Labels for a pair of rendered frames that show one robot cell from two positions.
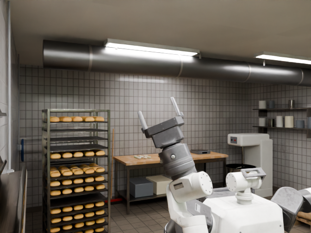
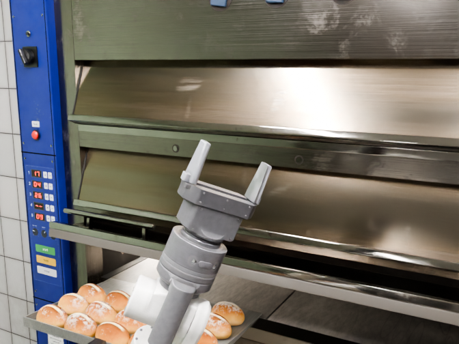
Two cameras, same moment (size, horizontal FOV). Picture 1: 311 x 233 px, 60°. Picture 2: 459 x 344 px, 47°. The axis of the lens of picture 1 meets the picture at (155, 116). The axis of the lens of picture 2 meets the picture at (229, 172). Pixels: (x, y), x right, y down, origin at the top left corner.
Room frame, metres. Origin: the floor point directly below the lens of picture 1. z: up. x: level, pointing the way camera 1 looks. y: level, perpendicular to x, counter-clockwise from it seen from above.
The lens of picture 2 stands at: (1.41, -0.45, 1.88)
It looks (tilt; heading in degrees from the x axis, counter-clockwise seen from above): 12 degrees down; 144
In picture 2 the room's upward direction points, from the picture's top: straight up
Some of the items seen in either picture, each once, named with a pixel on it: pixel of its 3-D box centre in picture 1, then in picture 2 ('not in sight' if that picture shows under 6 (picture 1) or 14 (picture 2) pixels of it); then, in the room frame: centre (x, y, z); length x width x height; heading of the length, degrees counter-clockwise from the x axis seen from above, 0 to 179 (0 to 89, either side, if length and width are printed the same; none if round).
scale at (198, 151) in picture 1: (200, 151); not in sight; (5.76, -0.96, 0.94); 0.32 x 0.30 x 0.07; 25
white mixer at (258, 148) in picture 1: (246, 164); not in sight; (5.72, -1.94, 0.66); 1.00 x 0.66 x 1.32; 115
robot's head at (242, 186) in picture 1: (243, 184); not in sight; (0.98, -0.32, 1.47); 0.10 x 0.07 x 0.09; 109
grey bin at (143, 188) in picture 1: (139, 187); not in sight; (5.12, 0.31, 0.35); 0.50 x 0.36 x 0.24; 25
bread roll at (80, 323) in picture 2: not in sight; (80, 323); (0.16, -0.02, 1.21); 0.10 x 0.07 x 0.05; 26
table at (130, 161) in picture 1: (171, 178); not in sight; (5.41, -0.33, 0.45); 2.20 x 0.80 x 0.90; 115
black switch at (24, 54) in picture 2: not in sight; (25, 48); (-0.26, 0.00, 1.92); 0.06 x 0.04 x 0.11; 25
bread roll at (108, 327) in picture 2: not in sight; (112, 332); (0.25, 0.03, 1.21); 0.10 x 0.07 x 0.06; 27
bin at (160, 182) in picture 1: (159, 184); not in sight; (5.29, -0.07, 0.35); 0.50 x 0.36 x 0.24; 26
